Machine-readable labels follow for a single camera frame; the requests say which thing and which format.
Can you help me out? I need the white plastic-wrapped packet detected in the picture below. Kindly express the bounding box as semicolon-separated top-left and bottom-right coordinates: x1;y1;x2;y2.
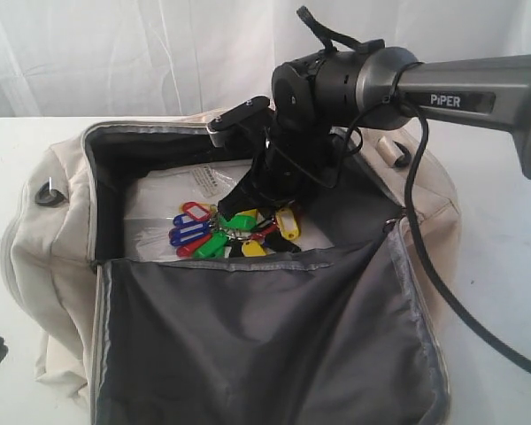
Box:
123;159;337;263

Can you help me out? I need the beige duffel bag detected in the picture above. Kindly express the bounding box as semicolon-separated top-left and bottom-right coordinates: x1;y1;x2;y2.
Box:
0;113;450;424

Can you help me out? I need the right wrist camera with heatsink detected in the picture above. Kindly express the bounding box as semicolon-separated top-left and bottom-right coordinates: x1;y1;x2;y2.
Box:
206;96;273;151

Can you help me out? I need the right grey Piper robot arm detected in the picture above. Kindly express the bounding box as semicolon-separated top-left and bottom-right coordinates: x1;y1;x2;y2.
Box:
208;47;531;218

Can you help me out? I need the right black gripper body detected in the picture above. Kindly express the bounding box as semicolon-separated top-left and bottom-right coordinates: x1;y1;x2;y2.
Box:
242;110;341;204

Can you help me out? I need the colourful plastic key tag bunch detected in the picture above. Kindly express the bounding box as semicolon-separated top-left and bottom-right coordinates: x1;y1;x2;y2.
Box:
168;201;301;259

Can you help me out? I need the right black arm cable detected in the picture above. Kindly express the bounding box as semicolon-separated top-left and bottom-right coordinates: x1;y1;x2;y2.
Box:
296;6;531;382

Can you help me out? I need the metal key ring zipper pull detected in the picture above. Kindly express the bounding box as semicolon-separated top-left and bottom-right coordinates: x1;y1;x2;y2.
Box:
382;216;403;234

